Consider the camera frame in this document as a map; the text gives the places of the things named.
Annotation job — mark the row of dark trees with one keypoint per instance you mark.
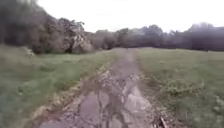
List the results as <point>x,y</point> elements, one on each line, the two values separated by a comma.
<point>160,38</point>

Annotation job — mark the green grass field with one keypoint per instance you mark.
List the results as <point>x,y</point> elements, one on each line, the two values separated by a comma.
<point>40,76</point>

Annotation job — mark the grey gravel dirt path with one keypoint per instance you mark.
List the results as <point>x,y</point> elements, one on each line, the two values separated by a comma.
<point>115,100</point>

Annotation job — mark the green grass verge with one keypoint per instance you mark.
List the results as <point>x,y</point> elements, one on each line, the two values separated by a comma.
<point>186,76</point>

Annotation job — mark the wood of dark trees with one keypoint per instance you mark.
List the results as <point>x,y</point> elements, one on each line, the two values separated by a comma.
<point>36,30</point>

